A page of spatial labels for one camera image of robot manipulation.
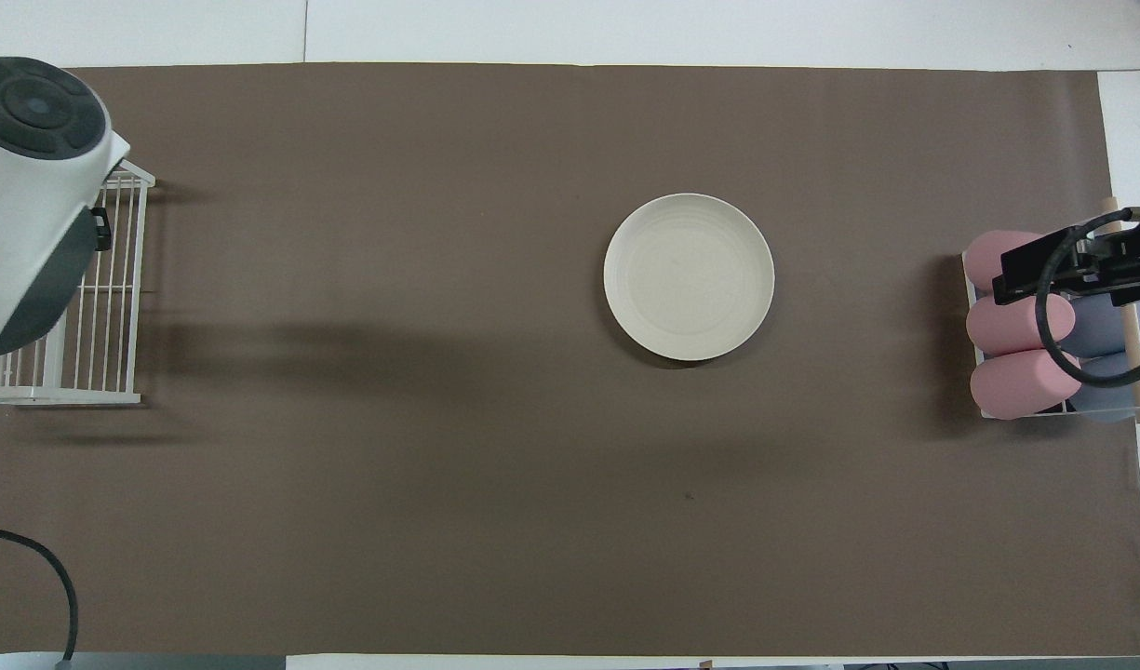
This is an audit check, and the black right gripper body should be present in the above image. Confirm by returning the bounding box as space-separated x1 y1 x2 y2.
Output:
991 209 1140 306

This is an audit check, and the cream round plate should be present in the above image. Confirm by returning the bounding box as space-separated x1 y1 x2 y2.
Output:
603 193 775 362

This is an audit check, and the blue plastic cup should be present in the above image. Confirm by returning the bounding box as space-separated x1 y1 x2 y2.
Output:
1067 349 1140 424
1067 296 1140 359

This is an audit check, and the white cup holder rack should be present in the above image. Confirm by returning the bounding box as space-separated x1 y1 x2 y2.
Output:
962 196 1140 425

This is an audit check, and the pink plastic cup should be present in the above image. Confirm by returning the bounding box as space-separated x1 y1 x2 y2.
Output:
970 349 1084 420
962 231 1054 293
966 291 1077 356

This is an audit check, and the brown table mat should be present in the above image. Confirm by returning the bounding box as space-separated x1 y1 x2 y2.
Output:
0 62 1140 657

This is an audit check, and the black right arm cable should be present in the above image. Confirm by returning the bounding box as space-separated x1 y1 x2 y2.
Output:
1035 209 1140 390

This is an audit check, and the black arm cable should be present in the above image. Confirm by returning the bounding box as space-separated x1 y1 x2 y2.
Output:
1035 209 1140 390
0 526 79 666

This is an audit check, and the white wire dish rack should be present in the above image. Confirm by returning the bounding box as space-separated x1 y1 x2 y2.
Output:
0 158 156 406

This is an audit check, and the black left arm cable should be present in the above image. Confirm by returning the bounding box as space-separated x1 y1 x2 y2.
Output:
0 526 79 666

